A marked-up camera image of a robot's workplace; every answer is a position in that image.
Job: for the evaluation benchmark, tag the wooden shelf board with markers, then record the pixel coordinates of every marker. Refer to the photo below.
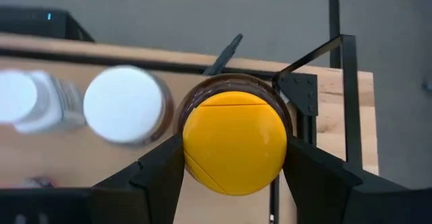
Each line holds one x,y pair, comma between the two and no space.
84,163

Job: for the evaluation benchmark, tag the green label bottle white cap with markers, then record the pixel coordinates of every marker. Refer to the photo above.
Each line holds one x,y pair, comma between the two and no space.
123,104

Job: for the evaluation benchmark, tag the black table frame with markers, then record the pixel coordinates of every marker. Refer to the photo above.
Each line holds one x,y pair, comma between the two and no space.
101,61

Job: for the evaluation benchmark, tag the amber bottle yellow cap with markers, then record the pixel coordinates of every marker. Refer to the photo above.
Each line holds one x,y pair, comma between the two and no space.
233,139

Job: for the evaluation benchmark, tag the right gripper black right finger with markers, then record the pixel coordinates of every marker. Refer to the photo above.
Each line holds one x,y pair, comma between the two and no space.
324,190

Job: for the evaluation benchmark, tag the short black diagonal brace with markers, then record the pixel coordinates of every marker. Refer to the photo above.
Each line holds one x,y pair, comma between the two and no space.
224,53

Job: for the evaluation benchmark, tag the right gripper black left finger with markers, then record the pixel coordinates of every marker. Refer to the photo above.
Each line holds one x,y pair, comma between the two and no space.
152,190

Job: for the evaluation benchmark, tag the small white medicine bottle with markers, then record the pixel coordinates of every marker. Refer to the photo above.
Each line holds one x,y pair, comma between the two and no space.
17,96

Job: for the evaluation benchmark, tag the black box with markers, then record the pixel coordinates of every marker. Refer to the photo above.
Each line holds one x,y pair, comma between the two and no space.
40,25

